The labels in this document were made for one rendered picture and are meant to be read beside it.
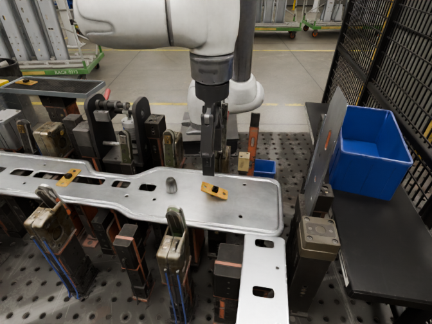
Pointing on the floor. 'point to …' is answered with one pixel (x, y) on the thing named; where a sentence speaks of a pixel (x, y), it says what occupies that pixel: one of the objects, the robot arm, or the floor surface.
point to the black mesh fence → (422, 148)
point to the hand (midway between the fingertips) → (212, 155)
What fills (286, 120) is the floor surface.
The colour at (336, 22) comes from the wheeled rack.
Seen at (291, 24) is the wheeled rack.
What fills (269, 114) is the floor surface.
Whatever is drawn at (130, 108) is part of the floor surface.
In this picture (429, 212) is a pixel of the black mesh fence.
